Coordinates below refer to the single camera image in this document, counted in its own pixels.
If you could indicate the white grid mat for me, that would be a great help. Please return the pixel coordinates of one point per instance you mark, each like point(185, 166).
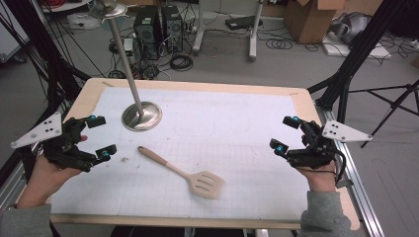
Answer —
point(214, 131)

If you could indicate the brown cardboard box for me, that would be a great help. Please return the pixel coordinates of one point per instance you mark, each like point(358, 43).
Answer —
point(309, 19)

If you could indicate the person's left hand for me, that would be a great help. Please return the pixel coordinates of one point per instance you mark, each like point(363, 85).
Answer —
point(46, 174)

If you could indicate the black metal frame post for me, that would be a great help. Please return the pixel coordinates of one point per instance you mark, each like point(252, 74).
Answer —
point(362, 49)
point(42, 49)

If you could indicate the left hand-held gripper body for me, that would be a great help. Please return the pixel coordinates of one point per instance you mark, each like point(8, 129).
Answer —
point(67, 144)

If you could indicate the black computer tower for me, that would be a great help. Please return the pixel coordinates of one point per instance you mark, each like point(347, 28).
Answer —
point(146, 31)
point(172, 28)

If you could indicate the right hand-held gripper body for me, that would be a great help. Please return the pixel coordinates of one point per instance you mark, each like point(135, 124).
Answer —
point(316, 148)

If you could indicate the aluminium rail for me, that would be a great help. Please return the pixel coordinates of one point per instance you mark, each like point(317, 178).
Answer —
point(13, 184)
point(359, 191)

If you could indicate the flat black device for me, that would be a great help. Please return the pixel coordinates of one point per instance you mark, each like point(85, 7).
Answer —
point(242, 22)

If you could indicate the small white box device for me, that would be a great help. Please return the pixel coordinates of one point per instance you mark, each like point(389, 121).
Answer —
point(128, 46)

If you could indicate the person's right hand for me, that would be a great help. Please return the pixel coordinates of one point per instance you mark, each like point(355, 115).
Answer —
point(319, 176)

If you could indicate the black tripod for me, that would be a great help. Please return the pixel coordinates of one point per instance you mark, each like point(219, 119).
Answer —
point(393, 105)

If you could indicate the grey rounded machine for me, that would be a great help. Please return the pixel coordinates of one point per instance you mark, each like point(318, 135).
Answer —
point(352, 26)

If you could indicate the white stand leg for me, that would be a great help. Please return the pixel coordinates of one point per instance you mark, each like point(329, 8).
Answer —
point(199, 33)
point(253, 39)

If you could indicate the white flat board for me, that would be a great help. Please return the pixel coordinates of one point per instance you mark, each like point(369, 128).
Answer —
point(378, 51)

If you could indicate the beige slotted spatula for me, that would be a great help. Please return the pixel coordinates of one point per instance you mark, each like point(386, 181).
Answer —
point(158, 159)

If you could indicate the silver metal stand round base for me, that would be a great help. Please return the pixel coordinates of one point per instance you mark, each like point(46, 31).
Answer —
point(150, 116)

